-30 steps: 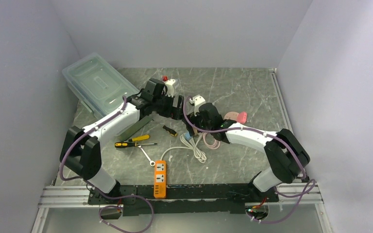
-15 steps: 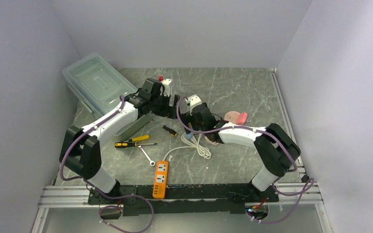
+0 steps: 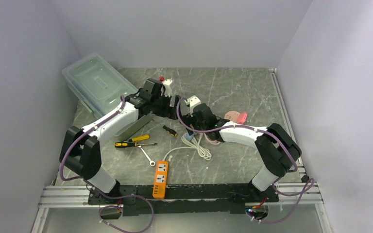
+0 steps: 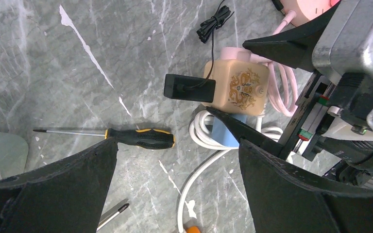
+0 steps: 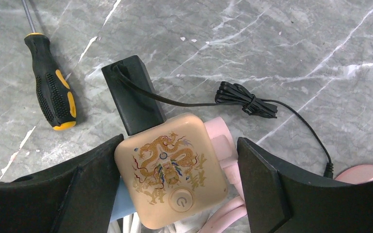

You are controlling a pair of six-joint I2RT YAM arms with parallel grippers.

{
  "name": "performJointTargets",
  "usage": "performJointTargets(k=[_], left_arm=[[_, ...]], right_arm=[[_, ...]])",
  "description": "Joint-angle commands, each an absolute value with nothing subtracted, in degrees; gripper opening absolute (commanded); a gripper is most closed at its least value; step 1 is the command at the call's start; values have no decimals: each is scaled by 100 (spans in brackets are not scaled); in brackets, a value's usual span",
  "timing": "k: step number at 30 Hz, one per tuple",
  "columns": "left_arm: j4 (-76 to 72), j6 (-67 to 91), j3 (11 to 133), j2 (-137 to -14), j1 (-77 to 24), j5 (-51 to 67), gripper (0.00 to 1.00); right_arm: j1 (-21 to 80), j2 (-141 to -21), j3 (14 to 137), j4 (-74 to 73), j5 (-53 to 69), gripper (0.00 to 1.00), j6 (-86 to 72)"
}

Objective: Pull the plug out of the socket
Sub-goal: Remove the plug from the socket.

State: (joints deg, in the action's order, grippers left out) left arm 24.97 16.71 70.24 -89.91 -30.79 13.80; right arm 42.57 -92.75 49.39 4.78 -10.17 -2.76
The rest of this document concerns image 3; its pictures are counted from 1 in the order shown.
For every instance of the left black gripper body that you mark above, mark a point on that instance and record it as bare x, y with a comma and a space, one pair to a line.
161, 106

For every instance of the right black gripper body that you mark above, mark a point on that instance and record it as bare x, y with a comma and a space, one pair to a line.
190, 119

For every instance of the blue plug adapter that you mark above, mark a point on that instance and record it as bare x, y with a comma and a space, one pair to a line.
188, 137

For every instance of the pink round socket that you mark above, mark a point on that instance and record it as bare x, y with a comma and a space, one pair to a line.
232, 116

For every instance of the pink plug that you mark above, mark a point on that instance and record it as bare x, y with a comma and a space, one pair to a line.
241, 118

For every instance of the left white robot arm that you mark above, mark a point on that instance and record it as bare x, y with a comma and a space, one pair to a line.
80, 156

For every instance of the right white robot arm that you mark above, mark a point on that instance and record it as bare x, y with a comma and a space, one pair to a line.
277, 149

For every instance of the clear plastic storage box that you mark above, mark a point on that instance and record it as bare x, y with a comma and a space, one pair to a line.
97, 85

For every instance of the silver wrench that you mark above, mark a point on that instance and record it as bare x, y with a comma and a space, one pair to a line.
151, 162

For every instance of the orange power strip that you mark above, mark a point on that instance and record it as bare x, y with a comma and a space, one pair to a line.
160, 180

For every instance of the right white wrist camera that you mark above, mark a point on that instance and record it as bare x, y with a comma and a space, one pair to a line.
192, 102

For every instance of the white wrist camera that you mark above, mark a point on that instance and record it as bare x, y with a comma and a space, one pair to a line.
192, 102
168, 85

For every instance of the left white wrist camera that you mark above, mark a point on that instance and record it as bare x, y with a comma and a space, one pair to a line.
168, 85

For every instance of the yellow handled screwdriver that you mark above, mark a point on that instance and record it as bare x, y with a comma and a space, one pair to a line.
138, 138

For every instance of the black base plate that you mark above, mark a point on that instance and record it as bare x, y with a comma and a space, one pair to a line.
193, 198

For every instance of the aluminium rail frame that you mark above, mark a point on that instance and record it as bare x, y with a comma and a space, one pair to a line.
66, 197

